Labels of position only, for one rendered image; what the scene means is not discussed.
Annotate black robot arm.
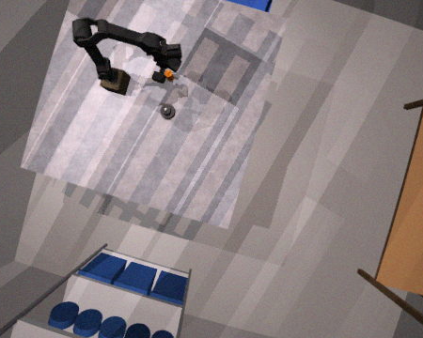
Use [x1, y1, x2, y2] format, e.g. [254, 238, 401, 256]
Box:
[72, 17, 181, 83]

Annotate orange knob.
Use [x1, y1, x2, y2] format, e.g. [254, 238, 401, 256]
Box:
[164, 70, 174, 82]

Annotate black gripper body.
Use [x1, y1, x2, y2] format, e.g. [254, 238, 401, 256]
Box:
[152, 56, 169, 84]

